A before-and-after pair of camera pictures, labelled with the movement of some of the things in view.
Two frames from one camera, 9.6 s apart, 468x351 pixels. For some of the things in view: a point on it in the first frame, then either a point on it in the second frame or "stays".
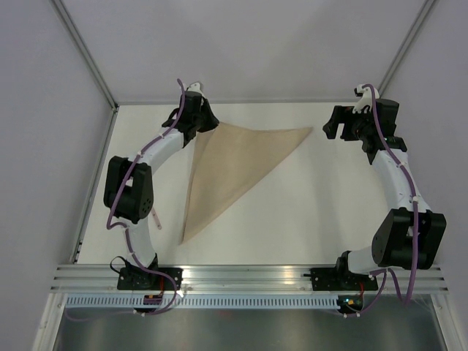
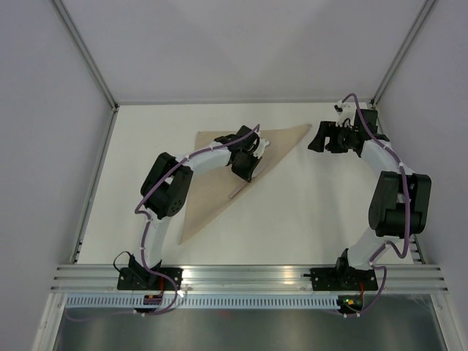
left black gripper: [213, 122] -> [247, 175]
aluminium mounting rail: [97, 278] stays
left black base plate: [137, 278] stays
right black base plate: [341, 279] stays
